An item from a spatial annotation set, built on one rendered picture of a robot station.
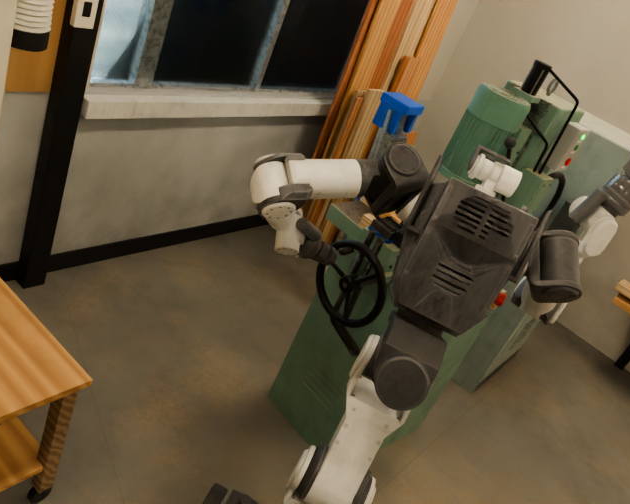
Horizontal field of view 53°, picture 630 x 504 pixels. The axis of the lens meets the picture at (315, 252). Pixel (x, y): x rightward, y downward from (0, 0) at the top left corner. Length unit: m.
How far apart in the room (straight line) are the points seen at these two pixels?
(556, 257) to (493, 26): 3.30
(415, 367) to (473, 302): 0.19
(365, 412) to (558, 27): 3.41
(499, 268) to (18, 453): 1.44
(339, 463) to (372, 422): 0.13
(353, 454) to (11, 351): 0.93
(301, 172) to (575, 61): 3.28
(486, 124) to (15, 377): 1.51
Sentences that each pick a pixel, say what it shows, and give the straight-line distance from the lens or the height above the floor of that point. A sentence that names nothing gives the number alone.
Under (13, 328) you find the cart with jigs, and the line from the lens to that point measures 1.92.
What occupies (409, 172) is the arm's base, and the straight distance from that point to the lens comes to 1.43.
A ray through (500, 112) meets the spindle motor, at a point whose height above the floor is 1.46.
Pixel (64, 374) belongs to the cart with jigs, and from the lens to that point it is 1.81.
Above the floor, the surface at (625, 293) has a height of 0.58.
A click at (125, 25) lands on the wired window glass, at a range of 2.69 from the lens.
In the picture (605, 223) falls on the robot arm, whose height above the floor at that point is 1.40.
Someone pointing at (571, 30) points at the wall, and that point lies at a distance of 4.51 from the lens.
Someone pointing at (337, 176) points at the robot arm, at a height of 1.30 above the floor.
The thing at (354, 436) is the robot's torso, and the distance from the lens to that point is 1.58.
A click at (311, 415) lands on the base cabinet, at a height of 0.12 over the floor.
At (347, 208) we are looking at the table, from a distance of 2.31.
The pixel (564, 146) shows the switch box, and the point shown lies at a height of 1.41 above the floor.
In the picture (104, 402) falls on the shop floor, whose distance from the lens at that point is 2.50.
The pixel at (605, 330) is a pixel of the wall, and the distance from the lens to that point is 4.63.
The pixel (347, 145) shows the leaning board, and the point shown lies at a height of 0.71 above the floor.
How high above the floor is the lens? 1.80
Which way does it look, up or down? 28 degrees down
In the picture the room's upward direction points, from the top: 24 degrees clockwise
